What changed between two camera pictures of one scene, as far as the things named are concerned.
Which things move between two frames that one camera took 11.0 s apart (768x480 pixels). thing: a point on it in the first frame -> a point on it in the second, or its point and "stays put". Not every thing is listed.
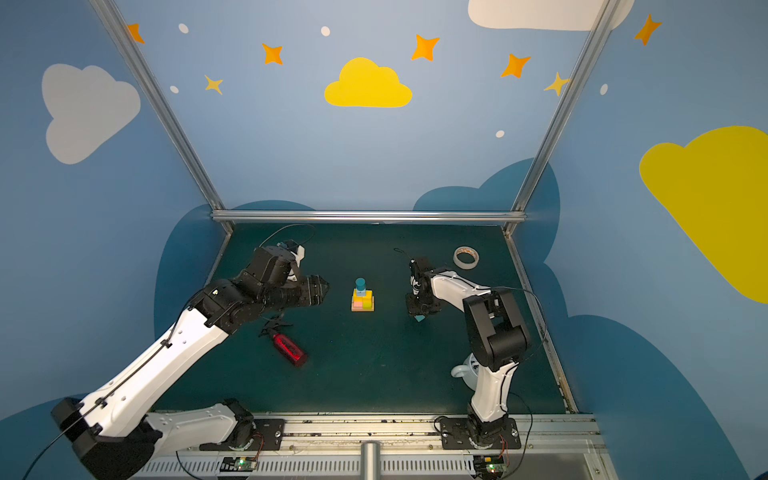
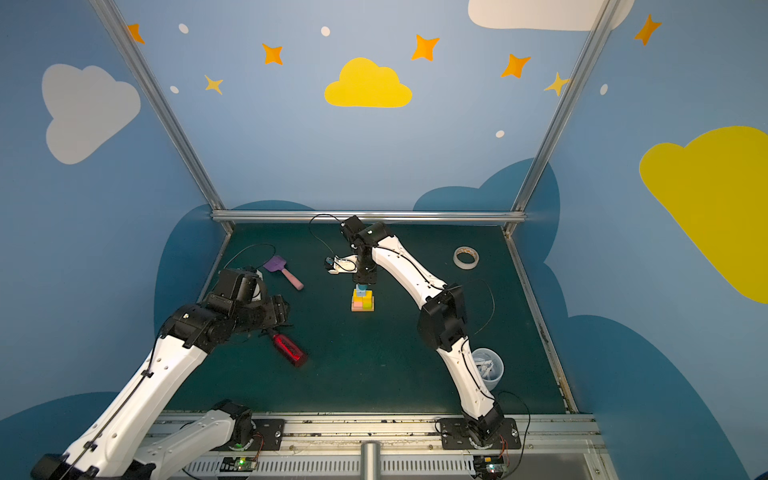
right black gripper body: [417, 302] -> [365, 276]
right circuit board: [488, 466] stays put
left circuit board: [238, 464] stays put
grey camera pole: [370, 460] stays put
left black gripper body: [308, 291] -> [278, 309]
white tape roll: [466, 265] stays put
